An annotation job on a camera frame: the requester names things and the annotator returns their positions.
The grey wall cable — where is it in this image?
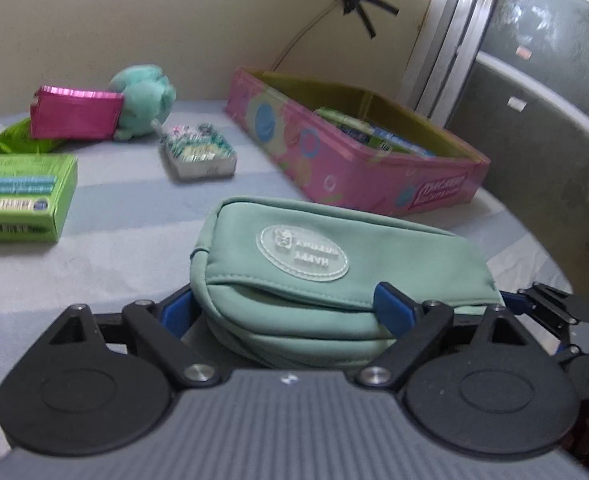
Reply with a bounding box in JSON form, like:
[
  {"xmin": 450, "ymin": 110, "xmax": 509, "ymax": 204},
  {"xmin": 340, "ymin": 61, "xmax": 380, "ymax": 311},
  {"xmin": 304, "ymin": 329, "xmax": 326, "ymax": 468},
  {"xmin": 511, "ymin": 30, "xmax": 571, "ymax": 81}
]
[{"xmin": 272, "ymin": 1, "xmax": 338, "ymax": 72}]

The teal plush toy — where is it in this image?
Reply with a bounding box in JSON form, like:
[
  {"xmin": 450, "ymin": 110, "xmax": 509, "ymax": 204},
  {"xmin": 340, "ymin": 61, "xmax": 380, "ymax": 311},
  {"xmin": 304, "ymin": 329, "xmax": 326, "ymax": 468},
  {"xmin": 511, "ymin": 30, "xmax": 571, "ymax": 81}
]
[{"xmin": 108, "ymin": 65, "xmax": 176, "ymax": 141}]

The green wet wipes pack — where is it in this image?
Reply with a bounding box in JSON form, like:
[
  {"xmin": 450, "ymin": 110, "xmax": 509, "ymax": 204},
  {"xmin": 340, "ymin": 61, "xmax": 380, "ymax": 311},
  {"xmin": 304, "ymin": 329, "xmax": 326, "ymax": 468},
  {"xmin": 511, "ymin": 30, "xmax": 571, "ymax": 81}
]
[{"xmin": 0, "ymin": 117, "xmax": 66, "ymax": 155}]

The magenta shiny wallet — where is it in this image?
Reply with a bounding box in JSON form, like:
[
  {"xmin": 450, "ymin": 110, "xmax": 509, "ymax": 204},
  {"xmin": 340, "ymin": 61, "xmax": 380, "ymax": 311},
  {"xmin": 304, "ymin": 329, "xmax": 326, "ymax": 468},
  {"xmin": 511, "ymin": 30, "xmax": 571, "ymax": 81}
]
[{"xmin": 30, "ymin": 86, "xmax": 124, "ymax": 141}]

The green toothpaste box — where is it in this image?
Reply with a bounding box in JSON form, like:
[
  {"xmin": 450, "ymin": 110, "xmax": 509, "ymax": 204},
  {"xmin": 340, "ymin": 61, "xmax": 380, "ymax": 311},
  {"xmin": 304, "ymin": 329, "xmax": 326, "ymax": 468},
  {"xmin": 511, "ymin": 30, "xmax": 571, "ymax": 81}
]
[{"xmin": 0, "ymin": 154, "xmax": 78, "ymax": 243}]

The pink macaron biscuit tin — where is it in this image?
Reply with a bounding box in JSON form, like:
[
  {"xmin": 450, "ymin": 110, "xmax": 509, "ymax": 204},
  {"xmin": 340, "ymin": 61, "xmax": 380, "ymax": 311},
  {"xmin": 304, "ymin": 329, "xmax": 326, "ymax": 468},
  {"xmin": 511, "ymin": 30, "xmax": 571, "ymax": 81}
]
[{"xmin": 226, "ymin": 68, "xmax": 489, "ymax": 217}]

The aluminium window frame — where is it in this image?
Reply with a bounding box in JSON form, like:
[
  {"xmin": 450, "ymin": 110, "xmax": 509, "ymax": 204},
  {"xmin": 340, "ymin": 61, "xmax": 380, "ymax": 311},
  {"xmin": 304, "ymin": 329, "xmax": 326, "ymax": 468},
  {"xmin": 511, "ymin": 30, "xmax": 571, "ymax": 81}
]
[{"xmin": 397, "ymin": 0, "xmax": 589, "ymax": 151}]

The striped blue bed sheet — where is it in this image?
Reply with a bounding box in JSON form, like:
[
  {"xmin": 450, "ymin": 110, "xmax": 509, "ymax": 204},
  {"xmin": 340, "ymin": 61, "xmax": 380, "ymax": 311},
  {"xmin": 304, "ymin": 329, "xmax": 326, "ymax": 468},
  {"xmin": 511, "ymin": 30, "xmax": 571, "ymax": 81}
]
[{"xmin": 0, "ymin": 98, "xmax": 575, "ymax": 461}]

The mint green zipper pouch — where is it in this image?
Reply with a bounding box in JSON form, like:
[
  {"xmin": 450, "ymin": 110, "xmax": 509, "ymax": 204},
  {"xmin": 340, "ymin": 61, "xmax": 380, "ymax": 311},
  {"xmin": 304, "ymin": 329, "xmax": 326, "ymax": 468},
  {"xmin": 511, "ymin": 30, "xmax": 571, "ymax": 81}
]
[{"xmin": 190, "ymin": 197, "xmax": 500, "ymax": 370}]

